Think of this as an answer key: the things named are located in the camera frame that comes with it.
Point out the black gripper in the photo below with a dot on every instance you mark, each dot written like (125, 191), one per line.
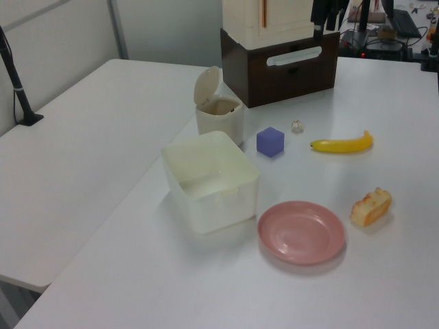
(322, 7)

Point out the cream flip-lid trash can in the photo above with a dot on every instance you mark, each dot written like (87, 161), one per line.
(221, 118)

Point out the black electronics box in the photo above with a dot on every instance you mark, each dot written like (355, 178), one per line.
(384, 48)

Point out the black laptop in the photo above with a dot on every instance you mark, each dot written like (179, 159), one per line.
(406, 22)

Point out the cream toy cabinet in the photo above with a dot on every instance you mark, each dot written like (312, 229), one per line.
(240, 20)

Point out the crumpled clear wrapper ball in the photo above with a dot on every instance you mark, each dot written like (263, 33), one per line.
(297, 126)

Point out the black table clamp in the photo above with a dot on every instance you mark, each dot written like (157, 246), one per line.
(430, 51)

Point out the yellow toy banana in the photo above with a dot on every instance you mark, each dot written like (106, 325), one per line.
(343, 145)

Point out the purple foam cube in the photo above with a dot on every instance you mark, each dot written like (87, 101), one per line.
(270, 142)

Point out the peeled orange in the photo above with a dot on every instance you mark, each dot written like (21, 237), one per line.
(372, 207)

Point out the white plastic storage box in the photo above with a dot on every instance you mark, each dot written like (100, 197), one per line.
(209, 181)

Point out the pink plastic plate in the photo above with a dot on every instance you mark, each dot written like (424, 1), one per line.
(301, 233)

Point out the black camera stand pole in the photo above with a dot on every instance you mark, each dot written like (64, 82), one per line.
(17, 85)

